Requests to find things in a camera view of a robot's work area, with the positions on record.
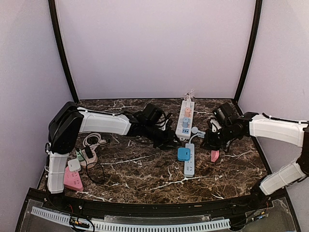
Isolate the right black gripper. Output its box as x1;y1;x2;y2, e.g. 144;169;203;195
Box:
200;123;235;151

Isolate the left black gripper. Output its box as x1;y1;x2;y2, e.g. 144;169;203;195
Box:
144;123;183;150

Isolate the pink square plug adapter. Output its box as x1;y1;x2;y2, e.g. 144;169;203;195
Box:
211;150;220;163

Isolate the blue square plug adapter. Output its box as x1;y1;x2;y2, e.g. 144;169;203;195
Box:
177;147;191;161

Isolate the white multicolour power strip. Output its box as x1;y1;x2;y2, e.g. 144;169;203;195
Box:
176;100;195;140

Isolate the light blue charger plug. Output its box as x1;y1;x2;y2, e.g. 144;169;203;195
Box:
182;117;190;128

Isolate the pink charger plug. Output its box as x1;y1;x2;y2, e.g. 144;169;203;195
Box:
184;107;192;117

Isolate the white strip cable bundle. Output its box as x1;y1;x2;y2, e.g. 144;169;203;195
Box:
183;88;196;101

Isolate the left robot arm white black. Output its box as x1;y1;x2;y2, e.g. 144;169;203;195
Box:
45;101;181;211

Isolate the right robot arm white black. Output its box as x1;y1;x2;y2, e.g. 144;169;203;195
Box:
201;112;309;210

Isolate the pink round socket base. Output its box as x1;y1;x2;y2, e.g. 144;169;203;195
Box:
80;149;98;169

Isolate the green plug adapter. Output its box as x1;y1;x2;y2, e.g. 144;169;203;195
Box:
75;148;85;162

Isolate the pink triangular power socket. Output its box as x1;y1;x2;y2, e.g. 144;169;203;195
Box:
64;167;84;192

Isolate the white square charger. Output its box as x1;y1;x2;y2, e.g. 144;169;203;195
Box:
68;158;81;173

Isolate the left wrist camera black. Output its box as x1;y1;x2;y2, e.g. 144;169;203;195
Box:
141;103;163;125

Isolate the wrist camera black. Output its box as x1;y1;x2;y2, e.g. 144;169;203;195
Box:
141;103;163;125
213;102;239;126

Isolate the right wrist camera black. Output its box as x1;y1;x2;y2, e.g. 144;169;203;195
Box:
213;102;239;126

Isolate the white pink coiled cable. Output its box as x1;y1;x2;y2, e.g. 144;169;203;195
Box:
83;134;108;148

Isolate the white slotted cable duct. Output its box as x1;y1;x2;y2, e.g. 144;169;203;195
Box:
30;206;230;232

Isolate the black thin cable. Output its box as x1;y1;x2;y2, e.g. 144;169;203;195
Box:
83;147;106;185

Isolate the black front rail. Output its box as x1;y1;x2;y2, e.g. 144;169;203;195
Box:
15;188;300;232

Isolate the right black frame post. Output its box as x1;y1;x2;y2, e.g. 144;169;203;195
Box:
233;0;263;103

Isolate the black frame post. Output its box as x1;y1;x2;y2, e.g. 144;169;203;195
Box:
48;0;79;103
233;0;263;103

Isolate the left black frame post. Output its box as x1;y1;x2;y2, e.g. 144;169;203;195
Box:
48;0;79;103

